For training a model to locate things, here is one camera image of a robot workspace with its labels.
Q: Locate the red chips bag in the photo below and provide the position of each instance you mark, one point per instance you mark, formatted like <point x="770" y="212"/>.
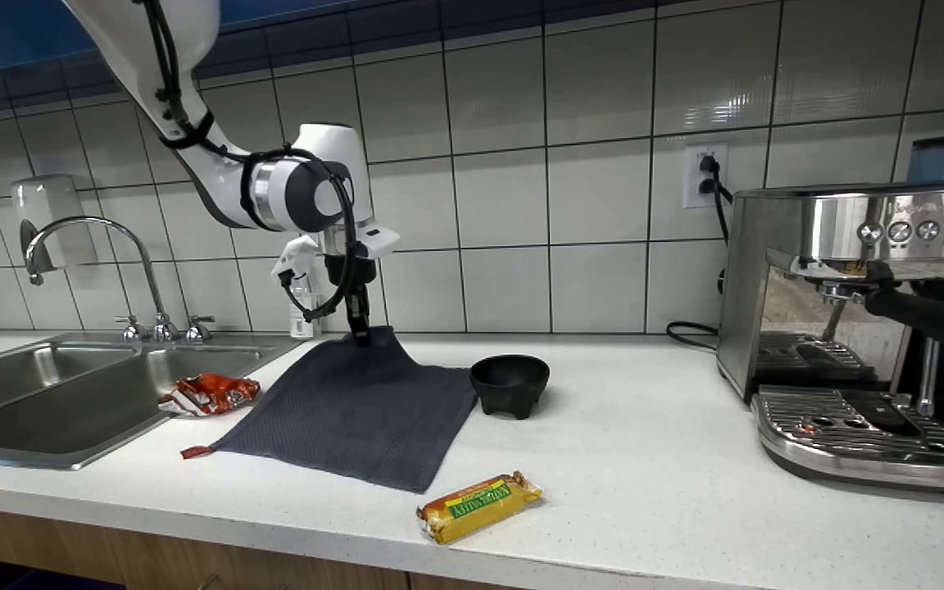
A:
<point x="211" y="394"/>

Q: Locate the grey waffle towel red tag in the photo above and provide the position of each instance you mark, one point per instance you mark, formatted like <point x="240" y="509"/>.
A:
<point x="351" y="419"/>

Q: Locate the white wall soap dispenser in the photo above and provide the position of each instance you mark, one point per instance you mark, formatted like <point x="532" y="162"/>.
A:
<point x="48" y="215"/>

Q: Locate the white wall power outlet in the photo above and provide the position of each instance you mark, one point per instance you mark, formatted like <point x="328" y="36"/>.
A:
<point x="706" y="178"/>

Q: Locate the yellow green granola bar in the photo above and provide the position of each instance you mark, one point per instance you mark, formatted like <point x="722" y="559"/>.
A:
<point x="478" y="504"/>

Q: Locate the black bowl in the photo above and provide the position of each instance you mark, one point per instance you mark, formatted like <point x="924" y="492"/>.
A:
<point x="508" y="382"/>

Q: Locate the stainless steel sink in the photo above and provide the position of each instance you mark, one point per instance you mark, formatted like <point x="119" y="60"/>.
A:
<point x="48" y="396"/>

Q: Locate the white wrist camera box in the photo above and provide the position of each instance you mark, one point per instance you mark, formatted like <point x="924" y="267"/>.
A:
<point x="304" y="267"/>

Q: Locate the stainless espresso machine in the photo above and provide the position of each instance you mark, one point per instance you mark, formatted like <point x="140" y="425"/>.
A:
<point x="852" y="328"/>

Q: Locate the wooden cabinet front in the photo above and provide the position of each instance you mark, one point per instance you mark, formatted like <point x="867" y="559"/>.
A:
<point x="113" y="551"/>

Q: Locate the clear soap pump bottle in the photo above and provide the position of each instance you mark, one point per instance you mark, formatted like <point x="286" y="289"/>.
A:
<point x="298" y="326"/>

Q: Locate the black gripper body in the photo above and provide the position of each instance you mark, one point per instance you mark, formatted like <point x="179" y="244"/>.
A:
<point x="356" y="273"/>

